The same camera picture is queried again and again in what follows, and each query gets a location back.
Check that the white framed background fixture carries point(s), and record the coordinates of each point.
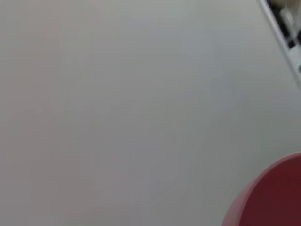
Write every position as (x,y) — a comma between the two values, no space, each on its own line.
(287,28)

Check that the pink plastic bowl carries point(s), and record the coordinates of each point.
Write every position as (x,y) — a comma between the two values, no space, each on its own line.
(272,195)

